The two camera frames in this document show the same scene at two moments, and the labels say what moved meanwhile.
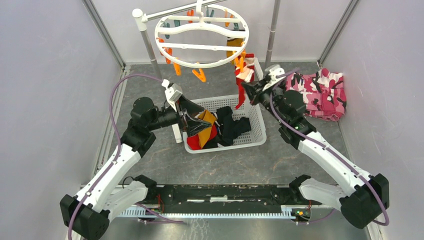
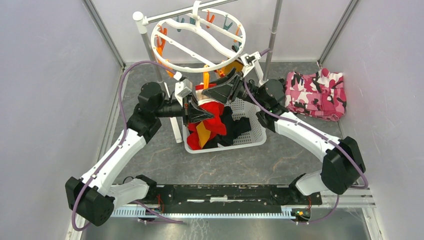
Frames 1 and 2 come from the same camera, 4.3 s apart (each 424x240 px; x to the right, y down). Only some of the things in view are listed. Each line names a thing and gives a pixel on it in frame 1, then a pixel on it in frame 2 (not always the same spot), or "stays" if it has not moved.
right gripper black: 254,91 → 221,92
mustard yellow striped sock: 236,42 → 238,65
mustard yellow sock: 203,136 stays
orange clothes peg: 200,74 → 206,78
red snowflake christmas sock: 247,75 → 215,125
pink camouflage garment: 324,91 stays
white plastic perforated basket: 249,109 stays
